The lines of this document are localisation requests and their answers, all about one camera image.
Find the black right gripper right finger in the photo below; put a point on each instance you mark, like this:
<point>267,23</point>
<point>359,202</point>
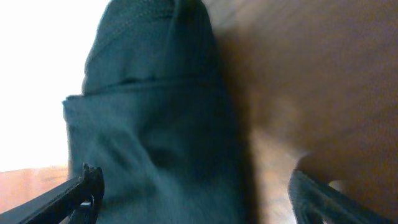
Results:
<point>316,203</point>

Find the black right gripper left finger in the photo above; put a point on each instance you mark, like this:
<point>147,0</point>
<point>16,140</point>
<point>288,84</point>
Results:
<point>77,200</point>

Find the black garment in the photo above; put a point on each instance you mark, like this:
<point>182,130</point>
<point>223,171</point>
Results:
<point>155,115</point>

